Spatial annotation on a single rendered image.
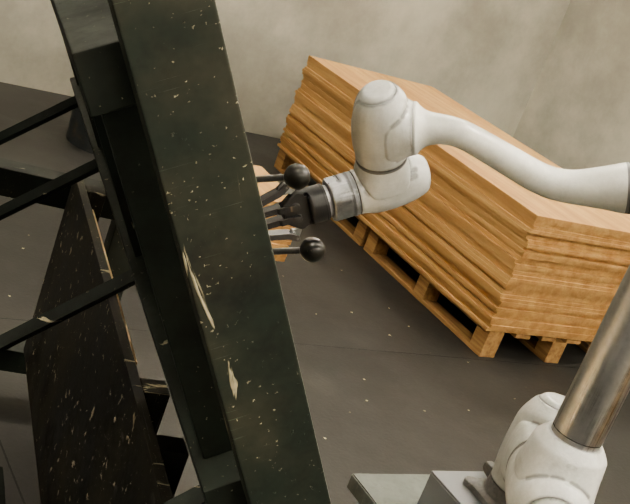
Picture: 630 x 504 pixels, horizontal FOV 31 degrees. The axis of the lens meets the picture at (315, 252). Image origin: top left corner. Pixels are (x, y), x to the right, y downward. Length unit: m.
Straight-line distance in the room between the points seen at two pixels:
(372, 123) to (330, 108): 4.93
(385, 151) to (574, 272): 3.71
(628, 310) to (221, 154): 1.01
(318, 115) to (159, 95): 5.82
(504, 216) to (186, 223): 4.30
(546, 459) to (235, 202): 1.04
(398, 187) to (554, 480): 0.63
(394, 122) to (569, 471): 0.73
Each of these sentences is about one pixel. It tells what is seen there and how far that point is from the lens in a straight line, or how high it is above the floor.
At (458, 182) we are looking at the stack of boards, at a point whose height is 0.68.
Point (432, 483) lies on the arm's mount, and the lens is 2.51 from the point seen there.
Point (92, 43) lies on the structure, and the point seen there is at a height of 1.68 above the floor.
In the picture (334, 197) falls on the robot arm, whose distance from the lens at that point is 2.18.
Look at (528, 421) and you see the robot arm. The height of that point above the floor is 1.06.
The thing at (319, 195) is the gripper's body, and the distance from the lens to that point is 2.18.
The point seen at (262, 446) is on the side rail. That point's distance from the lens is 1.52.
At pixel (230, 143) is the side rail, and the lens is 1.31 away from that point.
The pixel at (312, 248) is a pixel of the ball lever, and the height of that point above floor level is 1.45.
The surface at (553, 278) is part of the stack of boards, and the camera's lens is 5.69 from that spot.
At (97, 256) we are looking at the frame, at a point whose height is 0.83.
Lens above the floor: 1.96
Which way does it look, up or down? 19 degrees down
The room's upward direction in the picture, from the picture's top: 21 degrees clockwise
